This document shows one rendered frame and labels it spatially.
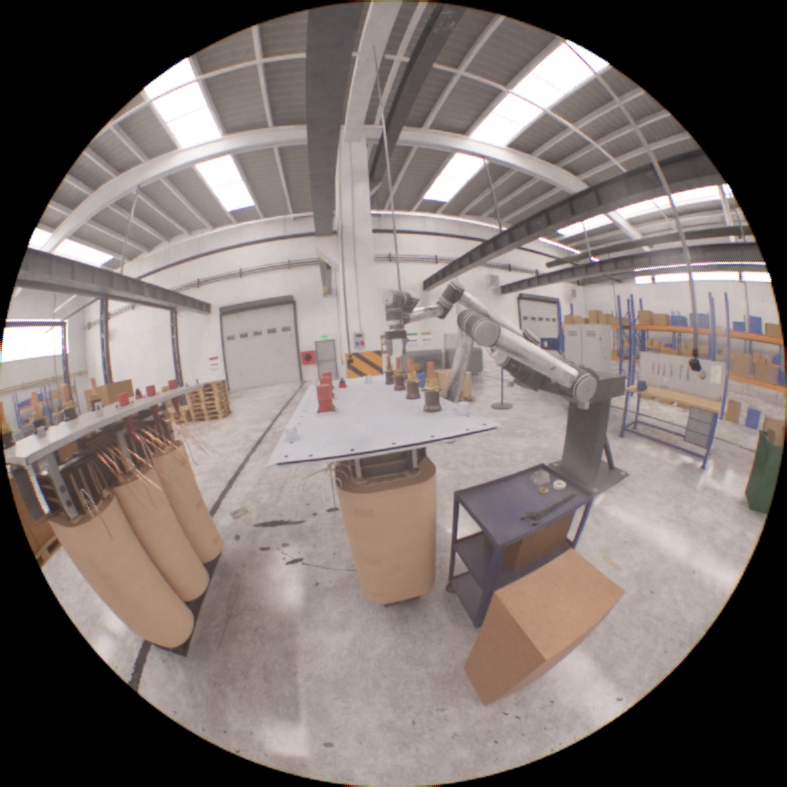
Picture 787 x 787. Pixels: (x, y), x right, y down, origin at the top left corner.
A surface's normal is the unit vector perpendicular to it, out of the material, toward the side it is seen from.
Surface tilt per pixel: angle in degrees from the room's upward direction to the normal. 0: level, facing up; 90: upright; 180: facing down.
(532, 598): 0
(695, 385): 90
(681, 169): 90
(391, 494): 90
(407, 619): 0
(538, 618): 0
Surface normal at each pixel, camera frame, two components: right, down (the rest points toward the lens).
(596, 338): -0.97, 0.12
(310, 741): -0.07, -0.98
